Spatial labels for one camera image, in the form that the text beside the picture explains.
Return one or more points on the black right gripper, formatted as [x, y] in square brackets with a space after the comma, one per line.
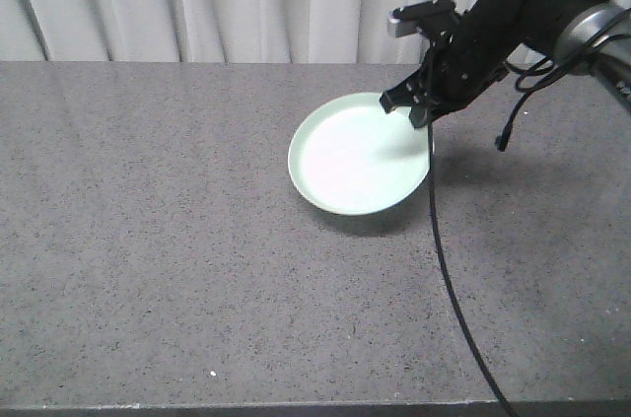
[485, 36]

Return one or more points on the light green round plate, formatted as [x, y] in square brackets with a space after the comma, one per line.
[350, 157]

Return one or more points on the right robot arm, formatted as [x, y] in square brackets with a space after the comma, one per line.
[567, 32]

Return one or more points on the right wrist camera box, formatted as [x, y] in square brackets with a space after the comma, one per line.
[433, 19]

